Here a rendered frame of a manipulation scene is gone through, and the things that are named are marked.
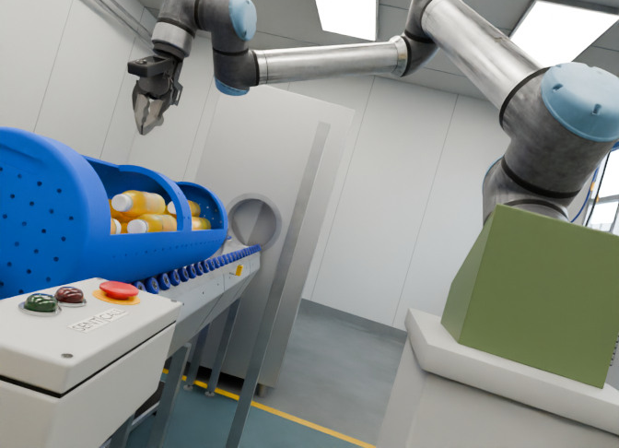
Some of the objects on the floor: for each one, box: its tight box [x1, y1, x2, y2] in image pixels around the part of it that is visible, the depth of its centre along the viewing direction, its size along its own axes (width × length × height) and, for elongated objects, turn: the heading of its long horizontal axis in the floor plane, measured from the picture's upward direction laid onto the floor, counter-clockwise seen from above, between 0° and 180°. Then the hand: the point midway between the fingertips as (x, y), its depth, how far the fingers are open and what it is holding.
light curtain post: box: [225, 121, 331, 448], centre depth 205 cm, size 6×6×170 cm
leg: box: [146, 342, 192, 448], centre depth 161 cm, size 6×6×63 cm
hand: (142, 129), depth 97 cm, fingers closed
